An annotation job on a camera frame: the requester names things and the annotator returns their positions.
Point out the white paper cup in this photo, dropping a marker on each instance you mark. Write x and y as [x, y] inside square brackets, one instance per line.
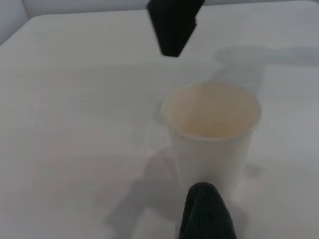
[211, 154]

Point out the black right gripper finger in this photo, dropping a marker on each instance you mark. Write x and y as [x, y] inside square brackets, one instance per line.
[172, 27]

